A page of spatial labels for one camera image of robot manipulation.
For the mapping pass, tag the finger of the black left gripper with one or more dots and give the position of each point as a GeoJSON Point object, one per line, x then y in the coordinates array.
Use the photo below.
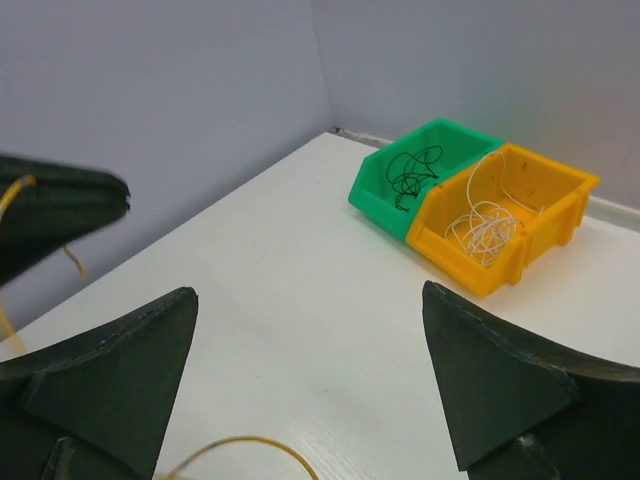
{"type": "Point", "coordinates": [30, 233]}
{"type": "Point", "coordinates": [68, 187]}

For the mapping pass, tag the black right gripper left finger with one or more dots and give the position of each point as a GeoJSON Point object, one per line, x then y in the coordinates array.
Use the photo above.
{"type": "Point", "coordinates": [97, 405]}

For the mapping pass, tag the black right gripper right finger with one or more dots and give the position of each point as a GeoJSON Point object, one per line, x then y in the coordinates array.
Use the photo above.
{"type": "Point", "coordinates": [520, 406]}

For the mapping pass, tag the yellow plastic bin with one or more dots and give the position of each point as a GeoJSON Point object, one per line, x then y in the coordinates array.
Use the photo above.
{"type": "Point", "coordinates": [485, 225]}

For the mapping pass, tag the green plastic bin left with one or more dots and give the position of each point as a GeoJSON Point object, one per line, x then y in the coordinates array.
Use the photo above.
{"type": "Point", "coordinates": [392, 182]}

